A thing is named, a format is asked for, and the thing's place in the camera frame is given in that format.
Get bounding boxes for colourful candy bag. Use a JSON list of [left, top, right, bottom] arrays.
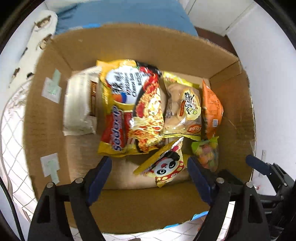
[[191, 137, 219, 172]]

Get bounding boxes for orange snack packet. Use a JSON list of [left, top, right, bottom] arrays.
[[202, 81, 224, 139]]

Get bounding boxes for yellow bread snack packet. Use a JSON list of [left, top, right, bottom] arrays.
[[162, 72, 202, 141]]

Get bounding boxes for yellow panda snack packet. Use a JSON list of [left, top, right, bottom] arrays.
[[133, 137, 187, 188]]

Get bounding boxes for white clear wafer packet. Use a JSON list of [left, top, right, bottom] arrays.
[[63, 66, 101, 136]]

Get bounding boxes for yellow instant noodle packet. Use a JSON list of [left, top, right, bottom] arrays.
[[96, 59, 164, 157]]

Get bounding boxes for white quilted floral blanket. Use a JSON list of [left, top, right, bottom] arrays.
[[1, 81, 206, 240]]

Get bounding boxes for open cardboard milk box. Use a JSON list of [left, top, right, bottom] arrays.
[[24, 24, 255, 234]]

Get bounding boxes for bear print long pillow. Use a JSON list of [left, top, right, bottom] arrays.
[[1, 9, 58, 93]]

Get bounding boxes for blue bed sheet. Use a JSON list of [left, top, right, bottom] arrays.
[[55, 1, 198, 36]]

